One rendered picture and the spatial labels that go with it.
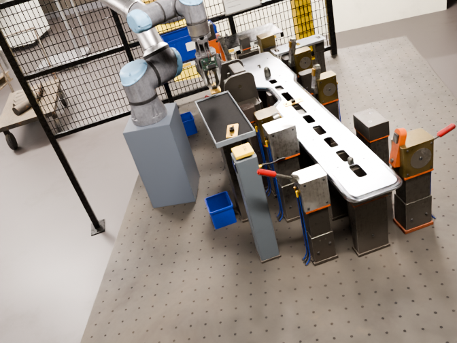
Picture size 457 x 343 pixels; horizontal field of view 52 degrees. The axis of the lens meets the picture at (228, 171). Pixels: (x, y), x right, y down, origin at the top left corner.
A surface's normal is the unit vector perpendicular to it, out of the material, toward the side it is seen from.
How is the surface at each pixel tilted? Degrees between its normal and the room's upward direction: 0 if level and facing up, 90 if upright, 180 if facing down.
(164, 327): 0
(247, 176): 90
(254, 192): 90
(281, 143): 90
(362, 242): 90
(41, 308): 0
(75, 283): 0
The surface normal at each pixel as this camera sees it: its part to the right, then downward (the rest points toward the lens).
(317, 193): 0.25, 0.50
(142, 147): -0.04, 0.57
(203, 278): -0.22, -0.80
